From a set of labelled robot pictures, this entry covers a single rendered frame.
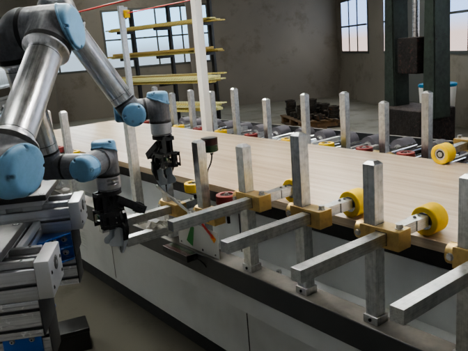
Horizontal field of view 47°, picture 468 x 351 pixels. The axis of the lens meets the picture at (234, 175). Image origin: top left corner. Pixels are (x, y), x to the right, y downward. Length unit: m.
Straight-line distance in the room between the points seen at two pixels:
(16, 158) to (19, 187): 0.06
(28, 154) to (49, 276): 0.28
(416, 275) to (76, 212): 1.03
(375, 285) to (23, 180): 0.87
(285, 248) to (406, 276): 0.51
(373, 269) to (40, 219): 1.01
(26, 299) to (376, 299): 0.84
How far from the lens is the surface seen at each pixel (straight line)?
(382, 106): 2.67
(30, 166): 1.23
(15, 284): 1.32
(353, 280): 1.80
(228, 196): 1.93
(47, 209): 1.78
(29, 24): 1.46
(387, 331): 1.47
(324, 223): 1.51
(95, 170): 1.56
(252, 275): 1.78
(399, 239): 1.34
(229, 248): 1.34
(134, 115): 1.75
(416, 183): 2.03
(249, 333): 2.35
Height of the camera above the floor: 1.43
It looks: 13 degrees down
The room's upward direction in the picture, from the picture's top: 5 degrees counter-clockwise
